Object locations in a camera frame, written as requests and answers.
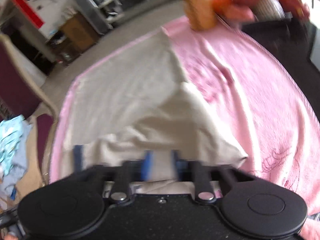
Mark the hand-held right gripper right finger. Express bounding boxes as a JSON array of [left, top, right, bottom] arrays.
[[171, 150, 253, 203]]

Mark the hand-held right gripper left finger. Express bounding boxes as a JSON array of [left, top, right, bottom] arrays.
[[72, 150, 153, 203]]

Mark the beige garment with navy trim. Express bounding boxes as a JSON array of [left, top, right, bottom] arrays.
[[61, 28, 250, 196]]

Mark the pile of clothes on chair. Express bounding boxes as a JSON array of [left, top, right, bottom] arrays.
[[11, 122, 52, 205]]

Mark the light blue knit garment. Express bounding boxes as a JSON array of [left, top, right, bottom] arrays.
[[5, 124, 34, 198]]

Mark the teal shirt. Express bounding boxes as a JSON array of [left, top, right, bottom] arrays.
[[0, 114, 33, 178]]

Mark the pink printed blanket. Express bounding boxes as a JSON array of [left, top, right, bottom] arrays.
[[48, 15, 320, 240]]

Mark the wooden cabinet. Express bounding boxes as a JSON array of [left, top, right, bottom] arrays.
[[58, 12, 101, 54]]

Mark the reddish orange apple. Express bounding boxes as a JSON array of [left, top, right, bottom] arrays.
[[224, 5, 256, 22]]

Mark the grey tower speaker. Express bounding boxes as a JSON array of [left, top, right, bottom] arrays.
[[71, 0, 113, 35]]

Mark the small orange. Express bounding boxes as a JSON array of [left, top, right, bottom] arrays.
[[212, 0, 232, 13]]

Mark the black fruit tray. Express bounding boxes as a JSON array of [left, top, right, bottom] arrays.
[[240, 14, 294, 30]]

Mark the white net-wrapped fruit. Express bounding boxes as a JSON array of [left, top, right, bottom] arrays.
[[254, 0, 284, 21]]

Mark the red door banner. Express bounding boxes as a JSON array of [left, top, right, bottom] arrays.
[[11, 0, 46, 30]]

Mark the red dragon fruit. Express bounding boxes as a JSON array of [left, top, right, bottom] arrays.
[[279, 0, 312, 19]]

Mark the maroon chair with gold frame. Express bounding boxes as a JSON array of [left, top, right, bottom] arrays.
[[0, 33, 60, 178]]

